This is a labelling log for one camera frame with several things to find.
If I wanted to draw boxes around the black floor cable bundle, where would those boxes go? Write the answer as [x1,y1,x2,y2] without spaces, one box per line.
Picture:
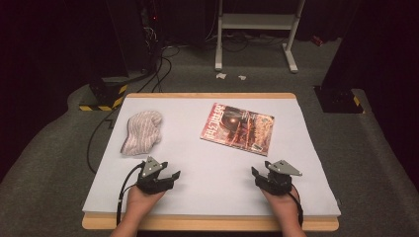
[136,44,182,94]

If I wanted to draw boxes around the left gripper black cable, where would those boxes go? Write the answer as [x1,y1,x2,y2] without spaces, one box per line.
[116,160,146,227]

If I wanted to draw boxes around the long black floor cable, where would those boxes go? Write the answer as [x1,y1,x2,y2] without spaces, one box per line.
[86,108,121,175]

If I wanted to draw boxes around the white metal stand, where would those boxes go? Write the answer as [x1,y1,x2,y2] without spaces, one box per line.
[214,0,306,74]

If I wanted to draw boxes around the striped beige cloth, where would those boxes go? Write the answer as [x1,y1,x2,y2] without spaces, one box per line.
[120,110,164,157]

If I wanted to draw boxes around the black equipment rack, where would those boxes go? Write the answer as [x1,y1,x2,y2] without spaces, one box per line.
[105,0,166,74]

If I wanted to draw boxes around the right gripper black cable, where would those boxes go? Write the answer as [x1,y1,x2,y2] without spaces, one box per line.
[288,183,304,228]

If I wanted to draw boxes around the black base with yellow stripes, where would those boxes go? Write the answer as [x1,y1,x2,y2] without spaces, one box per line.
[313,85,367,115]
[78,76,128,113]

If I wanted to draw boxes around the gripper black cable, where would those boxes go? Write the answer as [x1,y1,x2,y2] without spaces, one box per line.
[288,183,304,228]
[116,160,146,227]

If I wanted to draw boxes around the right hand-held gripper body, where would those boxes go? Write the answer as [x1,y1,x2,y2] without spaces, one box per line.
[255,159,303,197]

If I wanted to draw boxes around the person's right hand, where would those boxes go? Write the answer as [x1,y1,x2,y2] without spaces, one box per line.
[261,187,302,222]

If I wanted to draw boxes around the person's left hand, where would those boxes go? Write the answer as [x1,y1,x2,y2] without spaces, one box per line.
[126,185,166,221]

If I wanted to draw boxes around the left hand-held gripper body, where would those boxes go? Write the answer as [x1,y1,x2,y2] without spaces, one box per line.
[135,155,176,195]

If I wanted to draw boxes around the red cover magazine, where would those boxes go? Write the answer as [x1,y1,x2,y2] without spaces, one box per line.
[200,102,276,157]

